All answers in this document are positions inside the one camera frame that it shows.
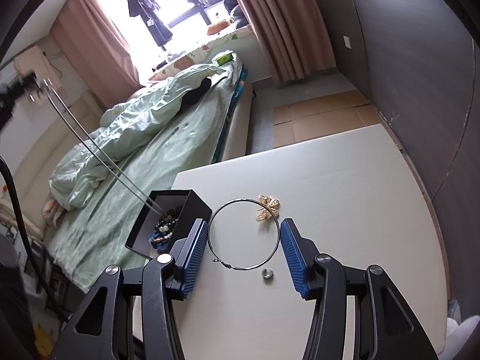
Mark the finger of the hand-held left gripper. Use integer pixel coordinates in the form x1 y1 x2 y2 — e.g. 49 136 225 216
15 71 41 94

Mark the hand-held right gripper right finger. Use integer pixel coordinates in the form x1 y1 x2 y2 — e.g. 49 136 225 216
279 217 439 360

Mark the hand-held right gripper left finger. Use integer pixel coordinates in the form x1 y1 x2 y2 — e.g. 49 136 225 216
49 218 209 360

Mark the silver hoop necklace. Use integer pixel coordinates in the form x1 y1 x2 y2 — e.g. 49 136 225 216
207 199 281 271

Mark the pile of bead bracelets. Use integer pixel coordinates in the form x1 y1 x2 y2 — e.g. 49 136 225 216
149 232 177 252

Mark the dark brown bead bracelet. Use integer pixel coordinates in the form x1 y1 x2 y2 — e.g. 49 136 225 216
163 205 185 223

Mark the black cardboard box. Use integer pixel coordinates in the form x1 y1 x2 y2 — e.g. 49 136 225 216
124 190 214 260

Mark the gold butterfly hair clip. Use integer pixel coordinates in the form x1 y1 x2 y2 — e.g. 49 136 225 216
255 194 282 223

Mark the cream headboard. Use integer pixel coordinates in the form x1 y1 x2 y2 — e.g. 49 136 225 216
0 94 106 241

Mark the pink curtain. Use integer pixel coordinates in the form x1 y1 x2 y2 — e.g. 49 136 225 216
227 0 336 85
50 0 141 113

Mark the white low table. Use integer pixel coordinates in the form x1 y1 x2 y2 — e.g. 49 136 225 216
124 124 451 360

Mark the green bed sheet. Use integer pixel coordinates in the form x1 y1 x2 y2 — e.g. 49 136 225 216
45 60 248 293

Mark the pale green duvet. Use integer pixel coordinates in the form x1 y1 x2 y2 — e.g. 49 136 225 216
49 63 241 211

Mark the pink pillow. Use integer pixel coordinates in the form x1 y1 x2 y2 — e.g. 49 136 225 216
41 199 66 227

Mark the dark hanging jacket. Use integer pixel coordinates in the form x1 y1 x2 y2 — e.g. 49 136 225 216
123 0 173 46

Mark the cream bed base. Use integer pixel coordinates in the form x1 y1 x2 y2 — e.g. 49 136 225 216
215 80 276 164

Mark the printed windowsill cushion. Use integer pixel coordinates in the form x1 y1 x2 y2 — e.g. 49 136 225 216
148 26 252 81

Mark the dark pillow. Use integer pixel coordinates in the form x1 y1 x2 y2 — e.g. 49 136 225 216
224 0 248 29

